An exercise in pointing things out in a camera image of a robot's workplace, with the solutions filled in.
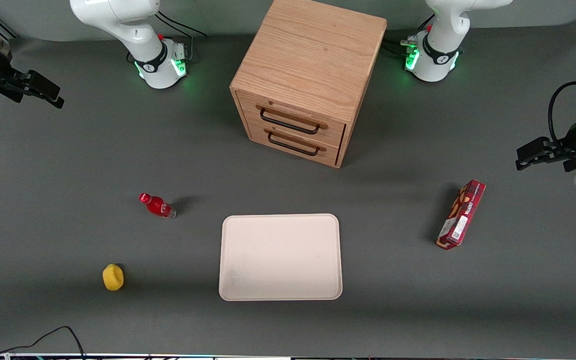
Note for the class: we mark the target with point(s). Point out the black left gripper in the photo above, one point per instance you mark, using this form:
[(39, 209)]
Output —
[(572, 138)]

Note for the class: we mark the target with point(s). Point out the wooden drawer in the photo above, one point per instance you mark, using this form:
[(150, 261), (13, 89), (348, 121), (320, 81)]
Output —
[(330, 155), (335, 131)]

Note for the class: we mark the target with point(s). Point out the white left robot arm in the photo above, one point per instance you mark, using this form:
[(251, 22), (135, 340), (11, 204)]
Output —
[(440, 55)]

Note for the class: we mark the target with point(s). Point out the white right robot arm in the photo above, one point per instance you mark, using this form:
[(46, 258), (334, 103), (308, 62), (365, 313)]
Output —
[(118, 20)]

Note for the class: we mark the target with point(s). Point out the wooden drawer cabinet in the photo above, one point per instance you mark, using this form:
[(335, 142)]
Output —
[(313, 55)]

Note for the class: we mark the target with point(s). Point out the red snack box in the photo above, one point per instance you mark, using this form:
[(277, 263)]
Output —
[(460, 217)]

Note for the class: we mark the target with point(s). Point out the red plastic bottle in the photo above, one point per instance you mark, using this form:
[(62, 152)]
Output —
[(158, 206)]

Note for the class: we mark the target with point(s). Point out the yellow sponge toy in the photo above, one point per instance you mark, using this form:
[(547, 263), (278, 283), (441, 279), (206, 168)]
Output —
[(113, 277)]

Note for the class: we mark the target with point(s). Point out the beige rectangular tray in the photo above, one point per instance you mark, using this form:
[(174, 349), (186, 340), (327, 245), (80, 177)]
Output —
[(280, 257)]

